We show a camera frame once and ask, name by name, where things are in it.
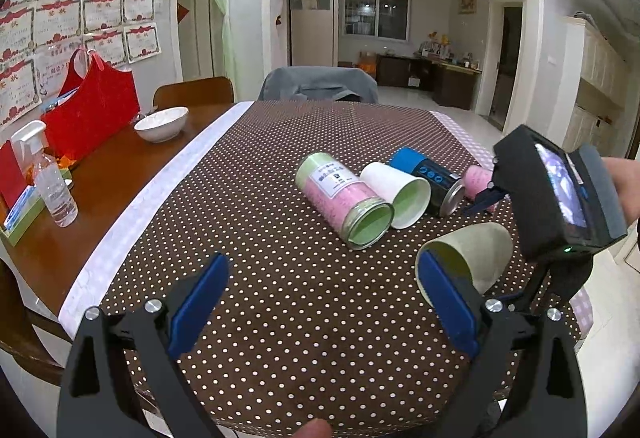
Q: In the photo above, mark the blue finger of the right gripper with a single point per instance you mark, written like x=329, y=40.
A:
x=485, y=199

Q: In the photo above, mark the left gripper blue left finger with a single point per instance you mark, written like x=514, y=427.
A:
x=98, y=398

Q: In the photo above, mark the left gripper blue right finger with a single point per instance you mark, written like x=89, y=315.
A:
x=546, y=398

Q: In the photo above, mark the pale green cup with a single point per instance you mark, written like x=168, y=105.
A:
x=478, y=252

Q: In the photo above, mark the pink cup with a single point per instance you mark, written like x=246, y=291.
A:
x=475, y=180

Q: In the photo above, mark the white paper cup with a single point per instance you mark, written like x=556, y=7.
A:
x=409, y=195

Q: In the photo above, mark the right hand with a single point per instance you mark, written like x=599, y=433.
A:
x=626, y=178

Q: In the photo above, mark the left hand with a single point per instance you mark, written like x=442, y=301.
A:
x=316, y=428

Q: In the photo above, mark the blue black can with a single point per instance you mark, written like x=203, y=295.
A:
x=447, y=188

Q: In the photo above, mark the dark wooden desk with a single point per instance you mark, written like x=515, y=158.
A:
x=450, y=85

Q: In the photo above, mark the pink green tin canister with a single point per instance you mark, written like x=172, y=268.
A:
x=355, y=212

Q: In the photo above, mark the grey covered chair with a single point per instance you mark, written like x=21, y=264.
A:
x=314, y=83

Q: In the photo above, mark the green tissue tray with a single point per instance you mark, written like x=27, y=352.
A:
x=22, y=214

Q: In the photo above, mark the window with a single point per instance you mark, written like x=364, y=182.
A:
x=385, y=19

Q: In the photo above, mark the brown polka dot tablecloth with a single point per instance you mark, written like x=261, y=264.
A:
x=308, y=328

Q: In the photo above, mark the small red box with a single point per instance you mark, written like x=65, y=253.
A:
x=12, y=181

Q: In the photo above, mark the white refrigerator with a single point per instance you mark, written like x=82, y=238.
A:
x=314, y=32

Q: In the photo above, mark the clear spray bottle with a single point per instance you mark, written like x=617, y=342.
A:
x=41, y=169

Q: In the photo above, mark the white ceramic bowl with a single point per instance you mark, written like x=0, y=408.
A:
x=162, y=125

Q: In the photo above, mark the red felt bag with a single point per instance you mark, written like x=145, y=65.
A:
x=99, y=101

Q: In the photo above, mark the wooden chair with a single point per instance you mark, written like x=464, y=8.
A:
x=209, y=91

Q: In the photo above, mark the white wall cabinet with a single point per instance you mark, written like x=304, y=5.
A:
x=592, y=91

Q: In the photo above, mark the small framed wall picture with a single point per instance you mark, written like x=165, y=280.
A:
x=467, y=7

